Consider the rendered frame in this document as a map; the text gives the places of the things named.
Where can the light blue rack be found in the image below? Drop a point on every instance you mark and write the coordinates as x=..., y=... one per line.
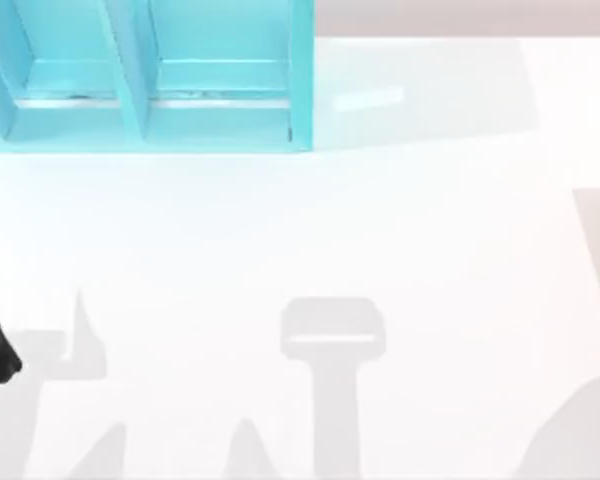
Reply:
x=215, y=75

